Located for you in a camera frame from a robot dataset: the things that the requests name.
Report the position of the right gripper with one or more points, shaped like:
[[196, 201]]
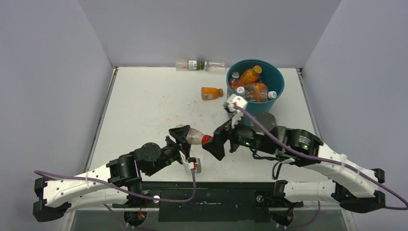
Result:
[[220, 135]]

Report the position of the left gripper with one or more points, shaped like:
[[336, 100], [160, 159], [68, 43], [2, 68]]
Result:
[[180, 134]]

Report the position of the clear bottle red label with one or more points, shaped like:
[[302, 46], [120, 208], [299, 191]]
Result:
[[195, 137]]

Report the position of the small orange juice bottle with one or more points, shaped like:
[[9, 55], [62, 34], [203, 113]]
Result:
[[251, 75], [208, 93]]

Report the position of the crushed clear blue bottle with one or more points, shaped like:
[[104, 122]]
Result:
[[241, 91]]

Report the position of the clear bottle green label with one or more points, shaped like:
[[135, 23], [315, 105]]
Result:
[[191, 65]]

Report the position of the large orange label bottle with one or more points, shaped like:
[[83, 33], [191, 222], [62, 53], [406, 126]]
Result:
[[259, 92]]

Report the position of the teal plastic bin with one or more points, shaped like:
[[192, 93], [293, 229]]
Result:
[[270, 76]]

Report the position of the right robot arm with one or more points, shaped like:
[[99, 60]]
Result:
[[353, 188]]

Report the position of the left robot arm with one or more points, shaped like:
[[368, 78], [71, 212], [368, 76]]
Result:
[[117, 182]]

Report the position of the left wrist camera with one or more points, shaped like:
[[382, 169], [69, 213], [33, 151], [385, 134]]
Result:
[[190, 164]]

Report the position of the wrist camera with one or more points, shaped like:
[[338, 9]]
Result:
[[190, 164], [234, 106]]

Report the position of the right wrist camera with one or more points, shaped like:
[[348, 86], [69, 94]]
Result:
[[234, 106]]

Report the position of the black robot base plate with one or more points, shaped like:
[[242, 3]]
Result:
[[220, 202]]

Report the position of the clear bottle at wall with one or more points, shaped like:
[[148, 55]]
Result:
[[215, 67]]

